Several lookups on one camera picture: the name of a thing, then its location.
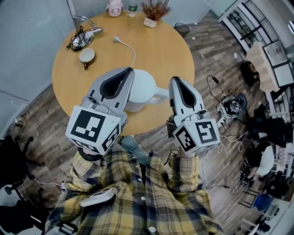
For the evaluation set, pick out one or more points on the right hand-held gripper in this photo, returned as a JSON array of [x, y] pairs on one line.
[[202, 134]]

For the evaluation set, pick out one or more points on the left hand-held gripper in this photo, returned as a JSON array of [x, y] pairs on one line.
[[89, 125]]

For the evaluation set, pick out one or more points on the white electric kettle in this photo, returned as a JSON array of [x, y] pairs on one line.
[[143, 85]]

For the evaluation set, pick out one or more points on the person's left forearm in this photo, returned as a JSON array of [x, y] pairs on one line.
[[87, 169]]

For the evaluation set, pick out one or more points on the person's right forearm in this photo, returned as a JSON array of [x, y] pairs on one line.
[[183, 169]]

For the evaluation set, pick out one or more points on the white and brown cup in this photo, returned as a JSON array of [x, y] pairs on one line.
[[86, 55]]

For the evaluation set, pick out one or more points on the white power strip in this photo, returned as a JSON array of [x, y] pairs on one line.
[[222, 125]]

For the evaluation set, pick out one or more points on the silver desk lamp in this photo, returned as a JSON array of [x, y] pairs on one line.
[[97, 29]]

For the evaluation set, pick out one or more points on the person's leg in jeans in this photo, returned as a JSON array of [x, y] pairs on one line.
[[134, 149]]

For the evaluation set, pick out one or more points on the black mesh wastebasket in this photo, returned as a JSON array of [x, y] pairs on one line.
[[182, 29]]

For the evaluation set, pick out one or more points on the dark brown wooden stool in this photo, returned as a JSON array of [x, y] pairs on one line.
[[249, 73]]

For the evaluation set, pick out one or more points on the clear plastic water bottle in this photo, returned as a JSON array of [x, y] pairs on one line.
[[132, 8]]

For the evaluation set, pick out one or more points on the beige cloth covered table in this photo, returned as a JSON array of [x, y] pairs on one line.
[[261, 66]]

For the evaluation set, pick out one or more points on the dried plant in white pot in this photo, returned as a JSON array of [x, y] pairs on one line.
[[154, 11]]

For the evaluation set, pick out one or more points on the black fabric heap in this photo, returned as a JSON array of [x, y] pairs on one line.
[[268, 128]]

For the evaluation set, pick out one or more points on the white glass display cabinet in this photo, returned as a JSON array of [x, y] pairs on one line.
[[278, 51]]

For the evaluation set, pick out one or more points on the white device on shirt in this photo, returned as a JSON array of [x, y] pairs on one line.
[[96, 197]]

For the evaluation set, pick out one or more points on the yellow plaid shirt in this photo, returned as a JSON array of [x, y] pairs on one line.
[[137, 206]]

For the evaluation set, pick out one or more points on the black office chair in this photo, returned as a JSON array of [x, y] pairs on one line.
[[11, 160]]

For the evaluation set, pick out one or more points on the blue plastic barrel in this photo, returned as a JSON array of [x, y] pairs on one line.
[[263, 203]]

